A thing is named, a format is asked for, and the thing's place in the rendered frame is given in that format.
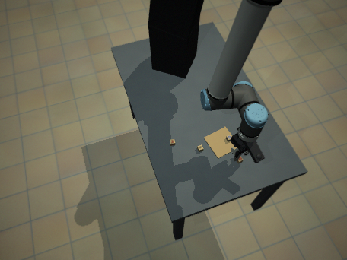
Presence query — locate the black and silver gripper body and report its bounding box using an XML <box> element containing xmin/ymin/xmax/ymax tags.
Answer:
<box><xmin>231</xmin><ymin>133</ymin><xmax>248</xmax><ymax>153</ymax></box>

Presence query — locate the tan flat mat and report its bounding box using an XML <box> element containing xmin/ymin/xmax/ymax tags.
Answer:
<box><xmin>204</xmin><ymin>127</ymin><xmax>237</xmax><ymax>158</ymax></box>

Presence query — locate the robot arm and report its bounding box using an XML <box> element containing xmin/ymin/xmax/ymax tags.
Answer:
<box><xmin>200</xmin><ymin>0</ymin><xmax>282</xmax><ymax>163</ymax></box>

